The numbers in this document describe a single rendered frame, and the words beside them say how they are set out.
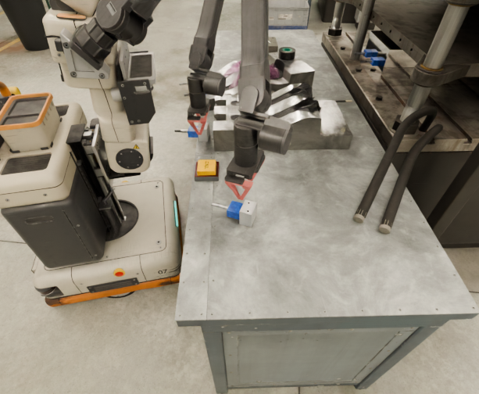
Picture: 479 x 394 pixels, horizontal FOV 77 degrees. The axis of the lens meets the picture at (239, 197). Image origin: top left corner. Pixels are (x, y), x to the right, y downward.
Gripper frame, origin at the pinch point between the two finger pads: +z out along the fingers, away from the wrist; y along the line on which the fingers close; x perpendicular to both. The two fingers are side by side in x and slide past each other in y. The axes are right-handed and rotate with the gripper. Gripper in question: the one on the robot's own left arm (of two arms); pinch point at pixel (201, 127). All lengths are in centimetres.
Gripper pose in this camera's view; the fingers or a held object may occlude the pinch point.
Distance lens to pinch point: 118.6
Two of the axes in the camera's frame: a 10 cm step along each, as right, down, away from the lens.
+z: 0.1, 7.1, 7.1
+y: 0.7, -7.0, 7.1
